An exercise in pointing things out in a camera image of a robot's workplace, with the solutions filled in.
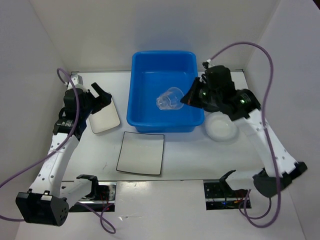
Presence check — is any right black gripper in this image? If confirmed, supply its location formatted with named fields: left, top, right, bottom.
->
left=180, top=76, right=219, bottom=108

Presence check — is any small rectangular white plate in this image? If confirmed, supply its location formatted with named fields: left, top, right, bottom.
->
left=89, top=100, right=121, bottom=134

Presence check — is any clear plastic cup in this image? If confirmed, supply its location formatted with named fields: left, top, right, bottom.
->
left=156, top=87, right=184, bottom=111

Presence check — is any white round bowl plate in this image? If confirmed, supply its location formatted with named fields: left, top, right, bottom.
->
left=204, top=112, right=239, bottom=142

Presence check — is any large square white plate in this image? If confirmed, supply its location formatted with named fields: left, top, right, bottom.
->
left=116, top=131, right=165, bottom=176

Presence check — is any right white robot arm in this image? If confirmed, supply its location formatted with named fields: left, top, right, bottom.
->
left=180, top=65, right=308, bottom=198

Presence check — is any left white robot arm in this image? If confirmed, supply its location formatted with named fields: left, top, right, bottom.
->
left=15, top=82, right=112, bottom=227

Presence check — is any blue plastic bin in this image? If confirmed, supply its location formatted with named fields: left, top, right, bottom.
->
left=126, top=50, right=205, bottom=133

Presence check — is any small black round plate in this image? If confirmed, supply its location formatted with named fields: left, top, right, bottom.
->
left=203, top=104, right=220, bottom=113

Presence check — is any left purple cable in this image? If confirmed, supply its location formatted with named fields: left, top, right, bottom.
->
left=0, top=67, right=117, bottom=235

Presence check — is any purple cable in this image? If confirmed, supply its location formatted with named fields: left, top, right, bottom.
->
left=203, top=41, right=282, bottom=228
left=0, top=67, right=117, bottom=235

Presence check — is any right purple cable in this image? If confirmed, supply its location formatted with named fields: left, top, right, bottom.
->
left=203, top=41, right=282, bottom=228

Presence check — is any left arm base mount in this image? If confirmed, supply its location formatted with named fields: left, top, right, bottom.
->
left=69, top=181, right=117, bottom=213

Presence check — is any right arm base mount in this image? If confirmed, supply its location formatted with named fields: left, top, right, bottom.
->
left=203, top=180, right=248, bottom=211

